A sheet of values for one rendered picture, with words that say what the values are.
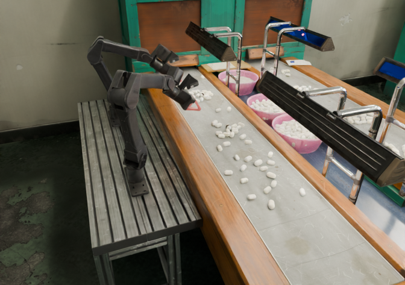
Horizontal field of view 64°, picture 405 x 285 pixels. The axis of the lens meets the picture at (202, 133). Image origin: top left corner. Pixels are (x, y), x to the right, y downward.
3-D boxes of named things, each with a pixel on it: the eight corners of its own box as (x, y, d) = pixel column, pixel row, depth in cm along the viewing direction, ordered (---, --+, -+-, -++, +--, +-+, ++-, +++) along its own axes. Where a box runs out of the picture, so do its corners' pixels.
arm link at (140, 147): (135, 153, 136) (119, 84, 116) (149, 157, 133) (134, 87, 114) (126, 162, 132) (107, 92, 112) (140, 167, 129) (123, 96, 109)
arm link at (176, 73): (171, 72, 149) (160, 57, 138) (187, 75, 145) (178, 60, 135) (161, 94, 146) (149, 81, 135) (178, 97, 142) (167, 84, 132)
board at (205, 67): (207, 72, 222) (207, 70, 222) (200, 65, 235) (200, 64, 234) (251, 67, 232) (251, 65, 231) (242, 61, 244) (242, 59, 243)
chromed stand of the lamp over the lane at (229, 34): (210, 112, 189) (211, 34, 167) (199, 99, 205) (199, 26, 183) (240, 108, 194) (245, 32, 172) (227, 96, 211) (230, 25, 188)
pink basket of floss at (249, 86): (248, 100, 204) (249, 86, 199) (211, 92, 215) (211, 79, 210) (263, 87, 224) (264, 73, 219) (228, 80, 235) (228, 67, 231)
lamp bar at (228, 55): (221, 62, 153) (222, 47, 149) (184, 33, 204) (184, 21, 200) (237, 61, 155) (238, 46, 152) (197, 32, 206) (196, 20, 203)
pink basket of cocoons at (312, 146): (288, 162, 146) (291, 144, 141) (260, 134, 168) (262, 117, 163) (337, 151, 153) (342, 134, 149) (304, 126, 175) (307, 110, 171)
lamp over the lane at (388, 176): (380, 188, 73) (389, 162, 70) (255, 89, 124) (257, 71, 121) (407, 181, 76) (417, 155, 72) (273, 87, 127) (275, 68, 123)
